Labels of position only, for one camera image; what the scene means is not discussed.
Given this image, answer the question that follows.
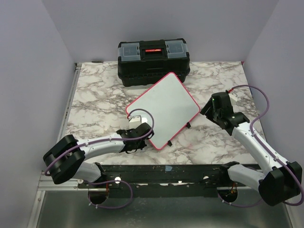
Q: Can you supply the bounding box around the black plastic toolbox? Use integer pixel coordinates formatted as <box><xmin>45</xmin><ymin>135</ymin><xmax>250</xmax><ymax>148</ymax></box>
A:
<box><xmin>118</xmin><ymin>38</ymin><xmax>190</xmax><ymax>87</ymax></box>

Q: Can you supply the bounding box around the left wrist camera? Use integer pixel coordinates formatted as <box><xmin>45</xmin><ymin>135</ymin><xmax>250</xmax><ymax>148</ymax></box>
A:
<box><xmin>129</xmin><ymin>115</ymin><xmax>147</xmax><ymax>129</ymax></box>

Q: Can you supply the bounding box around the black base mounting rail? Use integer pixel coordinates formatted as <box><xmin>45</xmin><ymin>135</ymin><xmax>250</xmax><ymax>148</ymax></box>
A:
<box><xmin>78</xmin><ymin>163</ymin><xmax>262</xmax><ymax>198</ymax></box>

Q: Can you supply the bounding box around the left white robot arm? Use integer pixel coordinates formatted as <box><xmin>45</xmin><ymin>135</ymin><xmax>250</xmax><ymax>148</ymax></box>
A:
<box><xmin>43</xmin><ymin>123</ymin><xmax>154</xmax><ymax>188</ymax></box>

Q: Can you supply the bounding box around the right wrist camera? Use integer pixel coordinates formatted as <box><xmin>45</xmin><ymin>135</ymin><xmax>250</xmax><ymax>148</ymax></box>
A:
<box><xmin>228</xmin><ymin>93</ymin><xmax>238</xmax><ymax>105</ymax></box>

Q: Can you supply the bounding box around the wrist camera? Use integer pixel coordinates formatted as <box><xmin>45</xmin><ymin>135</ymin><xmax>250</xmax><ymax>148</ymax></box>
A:
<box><xmin>228</xmin><ymin>93</ymin><xmax>238</xmax><ymax>105</ymax></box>
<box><xmin>129</xmin><ymin>115</ymin><xmax>147</xmax><ymax>129</ymax></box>

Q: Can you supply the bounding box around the aluminium frame rail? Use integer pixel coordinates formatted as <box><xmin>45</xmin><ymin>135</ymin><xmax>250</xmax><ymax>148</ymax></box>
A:
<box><xmin>56</xmin><ymin>63</ymin><xmax>82</xmax><ymax>142</ymax></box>

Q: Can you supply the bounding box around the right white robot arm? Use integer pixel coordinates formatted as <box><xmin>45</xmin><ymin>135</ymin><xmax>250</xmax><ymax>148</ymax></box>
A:
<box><xmin>200</xmin><ymin>92</ymin><xmax>304</xmax><ymax>206</ymax></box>

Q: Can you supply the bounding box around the pink framed whiteboard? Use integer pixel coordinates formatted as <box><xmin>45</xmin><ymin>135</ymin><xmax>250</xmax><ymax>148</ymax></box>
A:
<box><xmin>125</xmin><ymin>72</ymin><xmax>200</xmax><ymax>150</ymax></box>

